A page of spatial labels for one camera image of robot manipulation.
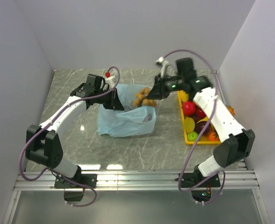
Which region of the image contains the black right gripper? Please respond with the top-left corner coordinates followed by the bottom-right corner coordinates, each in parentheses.
top-left (146, 73), bottom-right (184, 100)

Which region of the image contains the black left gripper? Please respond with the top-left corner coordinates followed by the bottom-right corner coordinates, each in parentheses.
top-left (95, 87), bottom-right (124, 111)

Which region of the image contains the fake brown longan bunch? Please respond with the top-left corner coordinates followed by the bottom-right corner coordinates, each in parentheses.
top-left (132, 87), bottom-right (157, 107)

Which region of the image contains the light blue plastic bag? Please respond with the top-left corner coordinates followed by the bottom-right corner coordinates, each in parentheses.
top-left (97, 84), bottom-right (157, 137)

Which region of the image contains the fake red apple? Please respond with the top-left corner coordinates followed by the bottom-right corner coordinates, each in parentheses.
top-left (181, 101), bottom-right (196, 116)

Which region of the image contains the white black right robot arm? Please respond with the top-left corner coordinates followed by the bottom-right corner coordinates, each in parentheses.
top-left (147, 57), bottom-right (255, 186)

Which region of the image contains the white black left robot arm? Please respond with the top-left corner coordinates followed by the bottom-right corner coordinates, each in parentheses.
top-left (20, 72), bottom-right (124, 188)

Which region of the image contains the fake dark red fruit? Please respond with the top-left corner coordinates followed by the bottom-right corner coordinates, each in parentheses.
top-left (194, 121), bottom-right (211, 135)

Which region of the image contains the fake orange tangerine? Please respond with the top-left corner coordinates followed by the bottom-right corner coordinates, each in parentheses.
top-left (207, 131), bottom-right (220, 141)

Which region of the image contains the fake orange pineapple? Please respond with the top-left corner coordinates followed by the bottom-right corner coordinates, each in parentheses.
top-left (226, 105), bottom-right (235, 116)

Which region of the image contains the yellow plastic tray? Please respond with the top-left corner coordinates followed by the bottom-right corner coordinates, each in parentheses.
top-left (177, 91), bottom-right (220, 145)

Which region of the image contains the black box under left base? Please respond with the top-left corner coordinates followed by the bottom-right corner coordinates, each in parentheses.
top-left (63, 191), bottom-right (84, 202)

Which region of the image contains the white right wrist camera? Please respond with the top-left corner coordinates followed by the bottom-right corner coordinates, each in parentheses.
top-left (156, 57), bottom-right (169, 77)

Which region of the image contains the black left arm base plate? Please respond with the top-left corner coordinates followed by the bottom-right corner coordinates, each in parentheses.
top-left (54, 174), bottom-right (97, 189)

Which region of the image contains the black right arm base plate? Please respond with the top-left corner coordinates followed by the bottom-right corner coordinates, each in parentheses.
top-left (180, 173), bottom-right (221, 188)

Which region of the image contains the aluminium front rail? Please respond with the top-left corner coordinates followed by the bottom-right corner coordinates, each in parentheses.
top-left (14, 170), bottom-right (260, 191)

